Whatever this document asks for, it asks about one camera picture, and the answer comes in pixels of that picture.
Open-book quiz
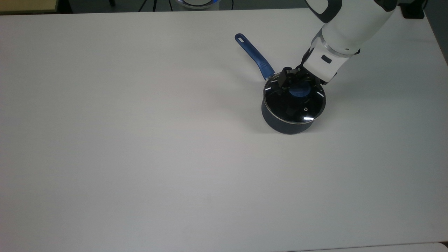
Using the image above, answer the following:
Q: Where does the white robot base blue light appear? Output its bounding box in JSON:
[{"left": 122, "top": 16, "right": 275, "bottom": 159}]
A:
[{"left": 174, "top": 0, "right": 222, "bottom": 10}]

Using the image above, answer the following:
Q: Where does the glass lid with blue knob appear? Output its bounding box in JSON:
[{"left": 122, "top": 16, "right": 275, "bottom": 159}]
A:
[{"left": 263, "top": 72, "right": 327, "bottom": 125}]

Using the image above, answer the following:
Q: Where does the dark blue saucepan blue handle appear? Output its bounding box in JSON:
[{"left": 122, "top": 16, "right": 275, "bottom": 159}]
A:
[{"left": 234, "top": 33, "right": 327, "bottom": 135}]

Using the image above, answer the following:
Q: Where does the tan wooden board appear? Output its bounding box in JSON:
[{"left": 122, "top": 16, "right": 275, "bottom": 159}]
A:
[{"left": 0, "top": 0, "right": 58, "bottom": 15}]

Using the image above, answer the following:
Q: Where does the black table clamp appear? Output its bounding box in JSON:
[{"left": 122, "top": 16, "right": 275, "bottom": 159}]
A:
[{"left": 401, "top": 0, "right": 426, "bottom": 20}]

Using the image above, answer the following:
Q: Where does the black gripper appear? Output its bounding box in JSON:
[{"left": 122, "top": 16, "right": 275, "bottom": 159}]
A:
[{"left": 278, "top": 45, "right": 331, "bottom": 89}]

